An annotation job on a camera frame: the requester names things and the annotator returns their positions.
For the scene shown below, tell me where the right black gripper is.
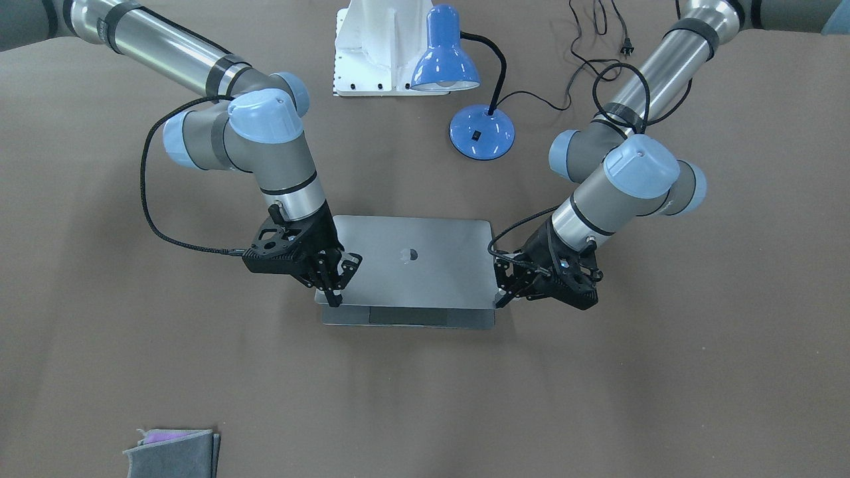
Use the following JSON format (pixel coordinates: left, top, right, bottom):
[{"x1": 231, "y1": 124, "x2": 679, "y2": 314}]
[{"x1": 286, "y1": 202, "x2": 363, "y2": 307}]

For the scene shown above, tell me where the folded grey cloth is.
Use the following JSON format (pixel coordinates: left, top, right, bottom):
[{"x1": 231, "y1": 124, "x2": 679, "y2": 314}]
[{"x1": 124, "y1": 430, "x2": 220, "y2": 477}]

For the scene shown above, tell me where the purple cloth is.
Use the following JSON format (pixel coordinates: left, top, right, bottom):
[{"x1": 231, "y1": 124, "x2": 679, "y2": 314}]
[{"x1": 137, "y1": 429, "x2": 207, "y2": 447}]

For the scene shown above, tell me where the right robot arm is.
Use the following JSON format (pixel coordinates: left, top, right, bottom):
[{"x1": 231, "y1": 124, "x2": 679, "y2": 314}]
[{"x1": 1, "y1": 1, "x2": 362, "y2": 307}]

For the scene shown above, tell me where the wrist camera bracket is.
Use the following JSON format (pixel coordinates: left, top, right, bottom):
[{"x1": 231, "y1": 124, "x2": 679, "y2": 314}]
[
  {"x1": 547, "y1": 237, "x2": 603, "y2": 311},
  {"x1": 242, "y1": 204, "x2": 309, "y2": 276}
]

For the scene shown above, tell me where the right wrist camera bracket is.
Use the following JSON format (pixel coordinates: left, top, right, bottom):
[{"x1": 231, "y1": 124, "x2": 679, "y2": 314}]
[{"x1": 242, "y1": 204, "x2": 309, "y2": 276}]

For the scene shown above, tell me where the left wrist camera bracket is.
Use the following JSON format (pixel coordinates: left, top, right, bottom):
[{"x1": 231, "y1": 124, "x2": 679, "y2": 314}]
[{"x1": 547, "y1": 237, "x2": 603, "y2": 311}]

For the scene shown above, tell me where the blue desk lamp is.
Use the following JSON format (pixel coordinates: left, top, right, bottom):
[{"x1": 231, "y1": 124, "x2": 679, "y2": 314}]
[{"x1": 410, "y1": 4, "x2": 515, "y2": 161}]

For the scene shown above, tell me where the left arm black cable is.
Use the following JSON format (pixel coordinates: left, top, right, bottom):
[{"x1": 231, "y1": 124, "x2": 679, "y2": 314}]
[{"x1": 487, "y1": 62, "x2": 695, "y2": 266}]

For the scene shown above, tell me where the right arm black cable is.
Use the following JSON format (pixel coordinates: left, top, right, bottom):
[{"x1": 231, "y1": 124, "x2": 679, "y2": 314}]
[{"x1": 139, "y1": 95, "x2": 250, "y2": 257}]

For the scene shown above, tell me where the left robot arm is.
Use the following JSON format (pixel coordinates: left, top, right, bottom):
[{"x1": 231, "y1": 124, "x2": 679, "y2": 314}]
[{"x1": 488, "y1": 1, "x2": 848, "y2": 311}]

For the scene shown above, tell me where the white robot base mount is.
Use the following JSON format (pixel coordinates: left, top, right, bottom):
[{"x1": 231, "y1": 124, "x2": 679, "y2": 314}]
[{"x1": 332, "y1": 1, "x2": 435, "y2": 97}]

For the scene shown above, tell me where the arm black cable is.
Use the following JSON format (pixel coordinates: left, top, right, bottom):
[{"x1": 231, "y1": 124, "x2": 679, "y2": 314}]
[
  {"x1": 139, "y1": 95, "x2": 250, "y2": 257},
  {"x1": 487, "y1": 62, "x2": 695, "y2": 266}
]

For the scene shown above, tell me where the grey laptop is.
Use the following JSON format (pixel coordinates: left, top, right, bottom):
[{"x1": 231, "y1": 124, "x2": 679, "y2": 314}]
[{"x1": 315, "y1": 215, "x2": 497, "y2": 330}]

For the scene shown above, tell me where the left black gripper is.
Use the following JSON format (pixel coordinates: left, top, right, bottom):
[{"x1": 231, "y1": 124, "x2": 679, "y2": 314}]
[{"x1": 493, "y1": 220, "x2": 578, "y2": 309}]

